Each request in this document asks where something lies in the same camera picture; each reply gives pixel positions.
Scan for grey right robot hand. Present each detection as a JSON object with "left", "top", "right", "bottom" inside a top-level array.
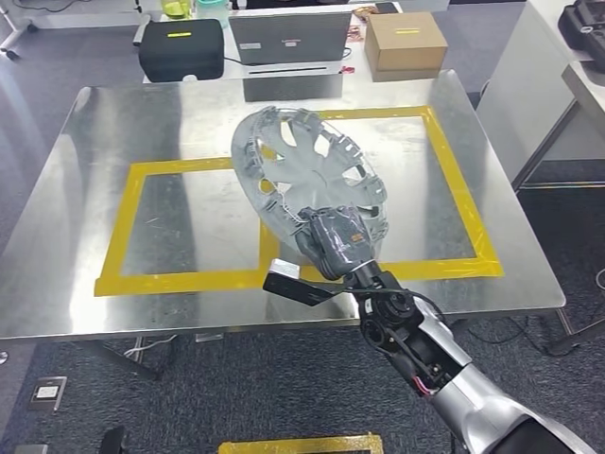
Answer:
[{"left": 293, "top": 206, "right": 379, "bottom": 282}]

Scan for grey plastic hubcap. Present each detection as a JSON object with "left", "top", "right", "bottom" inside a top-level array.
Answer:
[{"left": 230, "top": 105, "right": 390, "bottom": 265}]

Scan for cardboard box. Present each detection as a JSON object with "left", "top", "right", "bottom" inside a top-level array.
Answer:
[{"left": 364, "top": 10, "right": 449, "bottom": 84}]

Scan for grey laptop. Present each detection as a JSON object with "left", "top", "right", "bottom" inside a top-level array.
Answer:
[{"left": 229, "top": 10, "right": 354, "bottom": 79}]

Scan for black zip case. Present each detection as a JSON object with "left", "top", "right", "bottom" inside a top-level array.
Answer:
[{"left": 138, "top": 18, "right": 226, "bottom": 84}]

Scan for pale teal container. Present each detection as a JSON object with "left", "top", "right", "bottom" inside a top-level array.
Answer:
[{"left": 195, "top": 0, "right": 230, "bottom": 25}]

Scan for yellow-green container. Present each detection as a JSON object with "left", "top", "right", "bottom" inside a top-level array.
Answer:
[{"left": 161, "top": 0, "right": 192, "bottom": 20}]

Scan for black equipment case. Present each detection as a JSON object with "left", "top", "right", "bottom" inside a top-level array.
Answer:
[{"left": 557, "top": 0, "right": 605, "bottom": 71}]

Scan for white cable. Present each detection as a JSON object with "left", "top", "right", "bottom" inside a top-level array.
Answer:
[{"left": 124, "top": 335, "right": 178, "bottom": 362}]

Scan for black floor cable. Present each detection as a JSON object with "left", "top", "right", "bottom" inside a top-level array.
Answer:
[{"left": 465, "top": 311, "right": 605, "bottom": 359}]

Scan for white table frame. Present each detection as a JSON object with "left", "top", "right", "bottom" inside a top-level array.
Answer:
[{"left": 0, "top": 0, "right": 164, "bottom": 61}]

